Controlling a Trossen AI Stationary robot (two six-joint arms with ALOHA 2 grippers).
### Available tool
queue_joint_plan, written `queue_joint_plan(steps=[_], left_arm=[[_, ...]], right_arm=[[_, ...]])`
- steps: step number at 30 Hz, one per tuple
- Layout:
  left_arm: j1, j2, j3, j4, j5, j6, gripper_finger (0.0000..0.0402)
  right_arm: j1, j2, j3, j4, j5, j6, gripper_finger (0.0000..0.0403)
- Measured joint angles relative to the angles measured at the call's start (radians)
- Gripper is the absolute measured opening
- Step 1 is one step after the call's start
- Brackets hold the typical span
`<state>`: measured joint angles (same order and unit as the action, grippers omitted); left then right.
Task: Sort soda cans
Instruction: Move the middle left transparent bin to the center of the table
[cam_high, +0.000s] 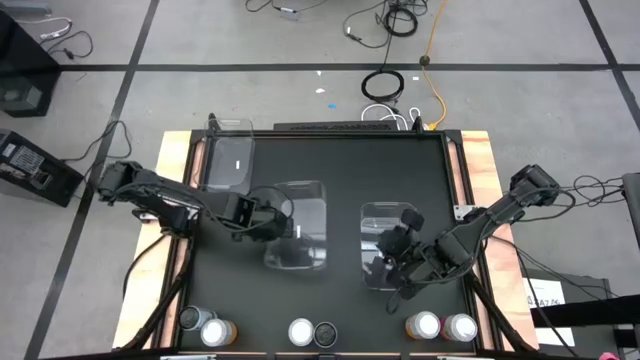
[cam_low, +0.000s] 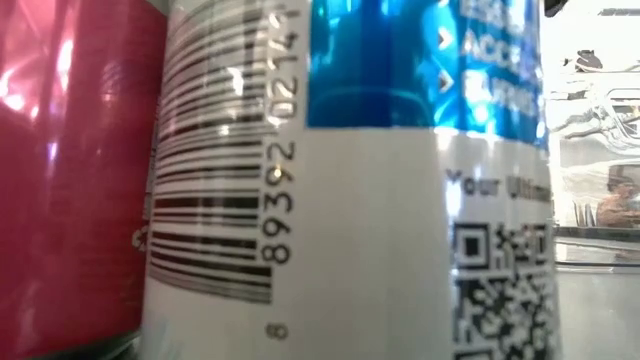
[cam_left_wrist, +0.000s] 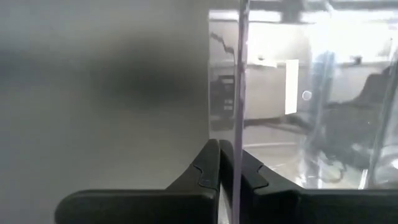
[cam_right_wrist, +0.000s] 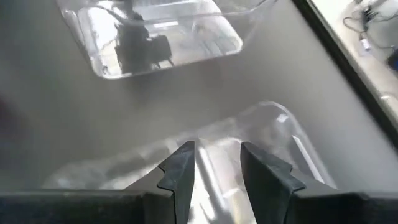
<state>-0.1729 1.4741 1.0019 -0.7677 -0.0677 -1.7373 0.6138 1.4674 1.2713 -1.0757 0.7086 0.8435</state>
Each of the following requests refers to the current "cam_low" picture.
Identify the clear plastic bin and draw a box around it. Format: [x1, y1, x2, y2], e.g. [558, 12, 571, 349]
[543, 85, 640, 269]

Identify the red and white Spindrift can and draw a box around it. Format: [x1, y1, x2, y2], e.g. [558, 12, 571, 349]
[0, 0, 169, 360]

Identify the person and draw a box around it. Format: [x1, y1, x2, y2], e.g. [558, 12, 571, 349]
[596, 173, 640, 230]

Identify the black ceiling cable reel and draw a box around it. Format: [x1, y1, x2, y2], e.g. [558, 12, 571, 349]
[573, 48, 605, 75]

